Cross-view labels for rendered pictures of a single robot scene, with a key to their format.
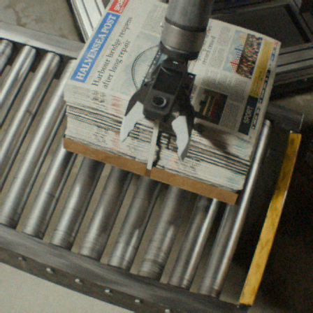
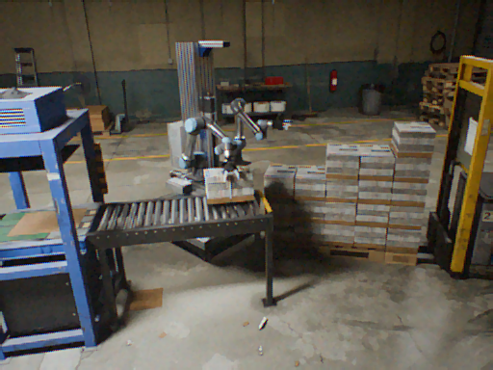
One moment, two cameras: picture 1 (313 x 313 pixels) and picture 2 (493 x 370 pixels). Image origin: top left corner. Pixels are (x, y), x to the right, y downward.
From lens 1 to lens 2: 2.14 m
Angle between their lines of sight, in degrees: 43
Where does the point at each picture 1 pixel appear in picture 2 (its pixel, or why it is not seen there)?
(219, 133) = (244, 174)
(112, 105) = (218, 179)
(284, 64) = not seen: hidden behind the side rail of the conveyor
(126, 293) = (240, 220)
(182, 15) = (227, 146)
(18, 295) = (195, 305)
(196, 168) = (242, 191)
